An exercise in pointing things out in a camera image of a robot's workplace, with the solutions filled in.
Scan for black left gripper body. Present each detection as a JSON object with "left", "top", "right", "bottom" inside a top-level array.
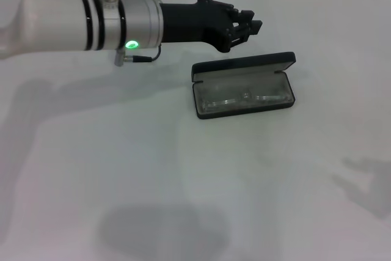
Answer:
[{"left": 159, "top": 0, "right": 243, "bottom": 54}]

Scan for black glasses case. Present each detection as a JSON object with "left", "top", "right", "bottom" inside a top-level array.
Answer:
[{"left": 190, "top": 51, "right": 298, "bottom": 120}]

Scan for clear plastic glasses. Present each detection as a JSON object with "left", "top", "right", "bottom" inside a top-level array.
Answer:
[{"left": 200, "top": 90, "right": 291, "bottom": 112}]

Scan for left arm cable with plug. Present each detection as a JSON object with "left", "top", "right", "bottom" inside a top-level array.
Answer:
[{"left": 114, "top": 45, "right": 163, "bottom": 67}]

